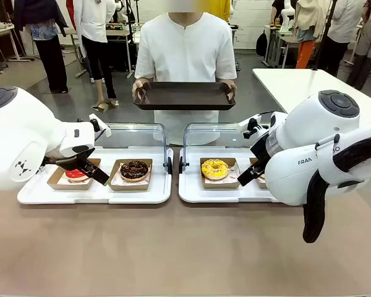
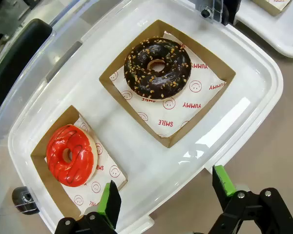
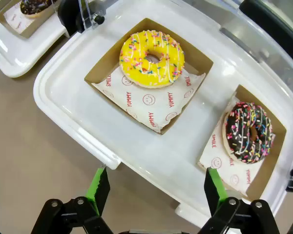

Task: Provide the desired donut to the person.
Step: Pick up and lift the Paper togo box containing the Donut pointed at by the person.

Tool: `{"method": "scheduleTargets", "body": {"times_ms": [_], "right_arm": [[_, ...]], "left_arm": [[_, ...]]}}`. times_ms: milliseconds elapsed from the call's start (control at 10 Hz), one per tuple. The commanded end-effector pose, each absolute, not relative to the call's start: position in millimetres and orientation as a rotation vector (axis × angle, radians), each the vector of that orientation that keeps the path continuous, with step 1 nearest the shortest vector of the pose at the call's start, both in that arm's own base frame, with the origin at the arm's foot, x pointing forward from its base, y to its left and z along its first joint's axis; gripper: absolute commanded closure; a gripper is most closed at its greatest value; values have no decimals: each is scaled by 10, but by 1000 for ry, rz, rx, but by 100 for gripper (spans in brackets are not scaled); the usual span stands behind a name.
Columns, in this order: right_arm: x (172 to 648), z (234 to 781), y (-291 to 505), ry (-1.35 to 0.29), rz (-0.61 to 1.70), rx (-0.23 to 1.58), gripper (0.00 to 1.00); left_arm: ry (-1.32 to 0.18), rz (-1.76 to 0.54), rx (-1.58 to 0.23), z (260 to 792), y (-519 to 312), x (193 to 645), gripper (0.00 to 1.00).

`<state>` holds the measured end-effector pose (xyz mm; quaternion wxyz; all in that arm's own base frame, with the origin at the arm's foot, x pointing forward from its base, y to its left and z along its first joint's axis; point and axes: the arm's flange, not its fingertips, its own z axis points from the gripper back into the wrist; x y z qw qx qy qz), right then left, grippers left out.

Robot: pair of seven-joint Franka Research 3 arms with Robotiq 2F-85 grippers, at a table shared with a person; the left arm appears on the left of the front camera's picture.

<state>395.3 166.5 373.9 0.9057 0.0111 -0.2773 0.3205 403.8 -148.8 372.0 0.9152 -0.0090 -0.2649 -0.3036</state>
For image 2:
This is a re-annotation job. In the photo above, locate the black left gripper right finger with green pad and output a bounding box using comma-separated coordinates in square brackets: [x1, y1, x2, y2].
[207, 165, 293, 234]

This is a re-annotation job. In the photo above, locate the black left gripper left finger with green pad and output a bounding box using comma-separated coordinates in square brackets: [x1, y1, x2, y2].
[54, 180, 123, 234]

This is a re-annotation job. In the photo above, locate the printed paper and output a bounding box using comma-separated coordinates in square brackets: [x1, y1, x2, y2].
[44, 114, 127, 208]
[109, 30, 228, 139]

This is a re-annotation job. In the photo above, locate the red glazed donut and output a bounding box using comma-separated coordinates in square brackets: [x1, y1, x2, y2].
[45, 124, 99, 188]

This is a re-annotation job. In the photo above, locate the chocolate donut with nut bits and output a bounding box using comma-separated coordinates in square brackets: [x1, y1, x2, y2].
[124, 37, 192, 100]

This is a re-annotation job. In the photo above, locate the cardboard donut tray with paper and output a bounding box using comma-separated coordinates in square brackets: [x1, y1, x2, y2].
[252, 0, 293, 17]

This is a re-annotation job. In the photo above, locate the large white plastic display tray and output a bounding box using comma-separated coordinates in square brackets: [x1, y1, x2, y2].
[8, 0, 284, 234]

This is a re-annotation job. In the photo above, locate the black lid hinge knob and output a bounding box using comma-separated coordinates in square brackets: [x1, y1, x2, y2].
[11, 186, 40, 215]
[200, 0, 242, 26]

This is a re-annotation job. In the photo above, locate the clear plastic display lid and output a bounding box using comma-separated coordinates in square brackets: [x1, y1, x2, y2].
[0, 0, 223, 220]

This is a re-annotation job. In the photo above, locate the black rounded chair part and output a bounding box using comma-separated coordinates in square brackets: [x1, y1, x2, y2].
[0, 19, 53, 122]

